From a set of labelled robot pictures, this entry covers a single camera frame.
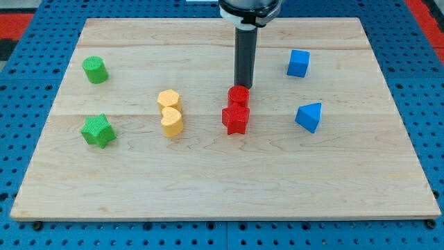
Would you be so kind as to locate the yellow hexagon block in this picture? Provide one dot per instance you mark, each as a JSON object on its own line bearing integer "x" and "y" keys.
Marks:
{"x": 169, "y": 98}

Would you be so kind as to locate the green cylinder block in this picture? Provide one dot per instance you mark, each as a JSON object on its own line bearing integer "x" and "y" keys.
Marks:
{"x": 95, "y": 70}

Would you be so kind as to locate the light wooden board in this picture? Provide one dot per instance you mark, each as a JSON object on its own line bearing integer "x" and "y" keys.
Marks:
{"x": 358, "y": 165}

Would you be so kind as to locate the red cylinder block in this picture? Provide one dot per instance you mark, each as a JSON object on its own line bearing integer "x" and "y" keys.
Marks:
{"x": 238, "y": 94}

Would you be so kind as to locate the blue cube block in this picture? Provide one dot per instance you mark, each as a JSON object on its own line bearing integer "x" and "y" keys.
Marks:
{"x": 298, "y": 63}

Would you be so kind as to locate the blue triangular prism block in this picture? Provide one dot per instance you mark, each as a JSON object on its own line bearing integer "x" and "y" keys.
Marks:
{"x": 309, "y": 116}

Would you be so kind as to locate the green star block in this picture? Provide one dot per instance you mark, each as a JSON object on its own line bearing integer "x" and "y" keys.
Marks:
{"x": 98, "y": 130}

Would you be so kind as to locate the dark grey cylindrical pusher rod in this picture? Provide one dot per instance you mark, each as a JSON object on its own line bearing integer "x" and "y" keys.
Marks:
{"x": 244, "y": 57}

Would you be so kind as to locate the yellow heart block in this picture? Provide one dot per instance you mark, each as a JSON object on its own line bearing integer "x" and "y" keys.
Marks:
{"x": 172, "y": 122}

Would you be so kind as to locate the red star block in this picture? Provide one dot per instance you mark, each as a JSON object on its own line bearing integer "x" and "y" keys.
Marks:
{"x": 235, "y": 118}

